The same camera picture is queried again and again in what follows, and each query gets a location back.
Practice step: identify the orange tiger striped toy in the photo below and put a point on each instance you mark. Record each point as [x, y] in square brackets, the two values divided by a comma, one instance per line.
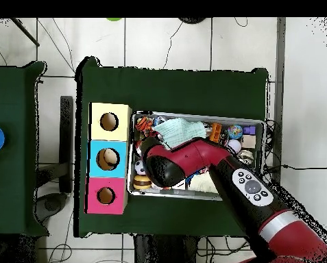
[144, 124]

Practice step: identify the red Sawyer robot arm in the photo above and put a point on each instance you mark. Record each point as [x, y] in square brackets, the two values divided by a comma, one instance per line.
[207, 159]

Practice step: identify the wooden box with three holes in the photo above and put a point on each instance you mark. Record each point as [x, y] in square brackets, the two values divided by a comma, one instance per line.
[109, 142]

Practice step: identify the clear mesh bin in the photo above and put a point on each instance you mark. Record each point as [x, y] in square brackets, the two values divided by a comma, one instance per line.
[229, 118]

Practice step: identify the mint green cloth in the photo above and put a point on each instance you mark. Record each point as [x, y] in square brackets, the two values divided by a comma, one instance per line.
[179, 131]

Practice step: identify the small soccer ball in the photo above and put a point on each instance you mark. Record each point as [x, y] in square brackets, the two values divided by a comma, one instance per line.
[139, 167]

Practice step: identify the orange plastic toy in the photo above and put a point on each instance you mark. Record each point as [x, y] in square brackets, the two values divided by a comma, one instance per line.
[216, 132]

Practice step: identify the cream yellow cloth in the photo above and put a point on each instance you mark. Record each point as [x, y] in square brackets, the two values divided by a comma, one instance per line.
[204, 183]

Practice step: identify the white baseball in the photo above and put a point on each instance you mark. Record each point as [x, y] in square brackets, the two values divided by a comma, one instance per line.
[234, 145]

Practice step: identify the colourful speckled ball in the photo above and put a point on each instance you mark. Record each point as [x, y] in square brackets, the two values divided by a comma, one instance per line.
[235, 131]

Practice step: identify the plain wooden block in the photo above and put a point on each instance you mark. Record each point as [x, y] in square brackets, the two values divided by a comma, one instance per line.
[250, 141]

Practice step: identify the purple block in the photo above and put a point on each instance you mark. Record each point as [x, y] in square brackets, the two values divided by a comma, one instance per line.
[250, 130]

